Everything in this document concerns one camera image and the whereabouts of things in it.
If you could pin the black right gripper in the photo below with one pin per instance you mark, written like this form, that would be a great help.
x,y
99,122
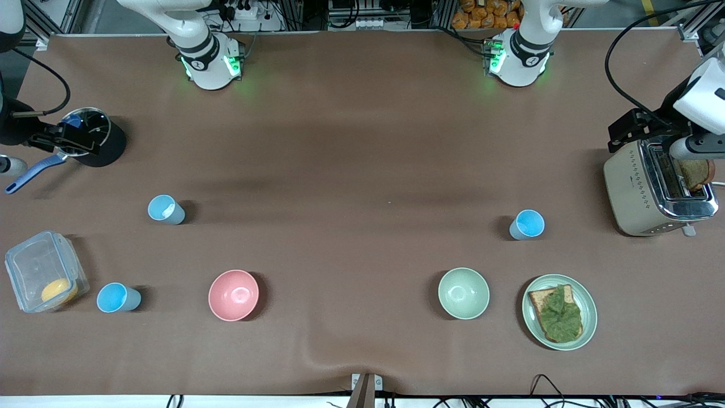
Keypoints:
x,y
16,129

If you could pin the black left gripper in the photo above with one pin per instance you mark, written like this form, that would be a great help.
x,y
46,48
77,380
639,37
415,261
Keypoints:
x,y
659,126

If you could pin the blue plastic cup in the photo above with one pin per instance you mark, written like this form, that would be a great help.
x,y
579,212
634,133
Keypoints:
x,y
528,223
164,208
113,298

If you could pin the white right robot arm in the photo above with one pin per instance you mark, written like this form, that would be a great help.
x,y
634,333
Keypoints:
x,y
208,63

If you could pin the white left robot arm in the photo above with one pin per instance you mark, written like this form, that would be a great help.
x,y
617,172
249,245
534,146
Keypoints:
x,y
522,58

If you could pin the glass lid blue knob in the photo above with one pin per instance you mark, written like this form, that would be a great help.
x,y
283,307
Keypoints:
x,y
96,122

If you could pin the silver beige toaster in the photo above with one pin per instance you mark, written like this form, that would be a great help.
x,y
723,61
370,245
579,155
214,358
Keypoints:
x,y
634,192

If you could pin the brown toast slice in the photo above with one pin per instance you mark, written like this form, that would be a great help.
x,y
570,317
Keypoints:
x,y
696,174

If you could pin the clear plastic container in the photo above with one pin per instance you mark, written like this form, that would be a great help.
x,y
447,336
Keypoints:
x,y
34,266

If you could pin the yellow round food piece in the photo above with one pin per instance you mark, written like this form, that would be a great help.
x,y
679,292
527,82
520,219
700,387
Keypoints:
x,y
59,290

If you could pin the orange snack pile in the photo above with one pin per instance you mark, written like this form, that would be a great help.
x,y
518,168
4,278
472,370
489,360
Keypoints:
x,y
487,14

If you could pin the pale green plate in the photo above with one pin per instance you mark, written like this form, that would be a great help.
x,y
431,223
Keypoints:
x,y
589,317

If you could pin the bread slice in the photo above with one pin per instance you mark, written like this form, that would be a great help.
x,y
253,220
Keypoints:
x,y
537,299

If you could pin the green lettuce leaf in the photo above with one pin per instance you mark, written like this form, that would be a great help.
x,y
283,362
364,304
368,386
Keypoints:
x,y
561,317

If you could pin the white power strip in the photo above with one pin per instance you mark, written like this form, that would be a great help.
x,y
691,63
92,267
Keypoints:
x,y
244,10

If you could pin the pink bowl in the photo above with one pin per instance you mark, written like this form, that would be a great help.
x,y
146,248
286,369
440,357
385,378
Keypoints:
x,y
233,294

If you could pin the pale green bowl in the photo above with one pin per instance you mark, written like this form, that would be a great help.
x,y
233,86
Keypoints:
x,y
463,293

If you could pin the brown table cloth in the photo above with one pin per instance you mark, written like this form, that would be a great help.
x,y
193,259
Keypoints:
x,y
362,141

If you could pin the metal bracket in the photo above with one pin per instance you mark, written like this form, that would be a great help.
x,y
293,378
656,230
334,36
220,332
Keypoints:
x,y
366,388

